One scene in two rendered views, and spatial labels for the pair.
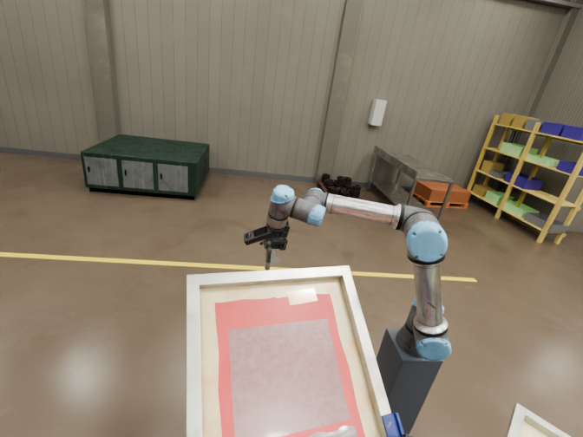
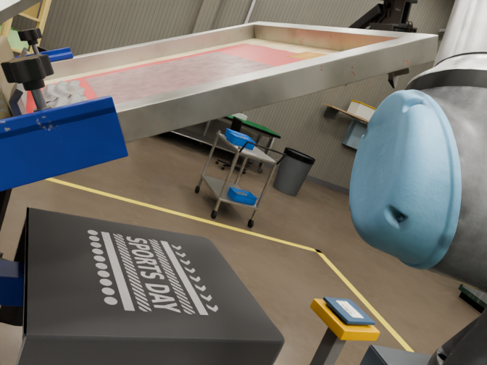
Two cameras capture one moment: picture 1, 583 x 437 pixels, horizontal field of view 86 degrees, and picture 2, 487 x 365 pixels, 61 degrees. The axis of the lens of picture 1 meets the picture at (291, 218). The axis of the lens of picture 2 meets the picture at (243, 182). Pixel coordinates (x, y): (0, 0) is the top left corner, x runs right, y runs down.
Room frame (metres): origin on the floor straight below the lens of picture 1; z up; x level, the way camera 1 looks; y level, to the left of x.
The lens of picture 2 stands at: (0.69, -0.85, 1.38)
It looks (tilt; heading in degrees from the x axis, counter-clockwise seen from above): 12 degrees down; 78
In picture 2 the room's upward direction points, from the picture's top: 22 degrees clockwise
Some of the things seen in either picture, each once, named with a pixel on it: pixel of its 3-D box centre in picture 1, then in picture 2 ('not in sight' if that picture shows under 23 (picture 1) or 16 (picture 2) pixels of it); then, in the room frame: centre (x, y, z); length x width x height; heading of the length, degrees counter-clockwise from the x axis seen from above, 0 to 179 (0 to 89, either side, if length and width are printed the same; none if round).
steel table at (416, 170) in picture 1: (403, 184); not in sight; (6.17, -2.16, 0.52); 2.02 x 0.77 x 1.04; 9
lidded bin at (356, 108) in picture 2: not in sight; (362, 111); (4.45, 7.90, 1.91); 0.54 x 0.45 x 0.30; 9
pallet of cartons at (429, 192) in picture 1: (439, 193); not in sight; (6.96, -3.30, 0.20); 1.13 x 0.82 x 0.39; 99
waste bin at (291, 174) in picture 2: not in sight; (292, 172); (2.93, 6.09, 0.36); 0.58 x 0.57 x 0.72; 99
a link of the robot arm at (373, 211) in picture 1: (367, 211); not in sight; (1.09, -0.28, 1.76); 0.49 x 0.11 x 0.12; 81
